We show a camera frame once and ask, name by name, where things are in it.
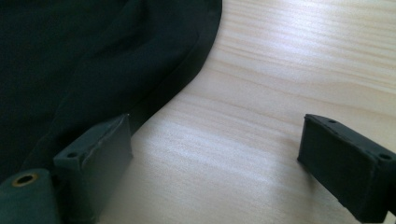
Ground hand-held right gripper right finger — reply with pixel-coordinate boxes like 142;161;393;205
296;113;396;224

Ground black pants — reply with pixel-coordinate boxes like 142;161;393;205
0;0;224;185

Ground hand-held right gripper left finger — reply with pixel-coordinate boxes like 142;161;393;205
52;113;134;224

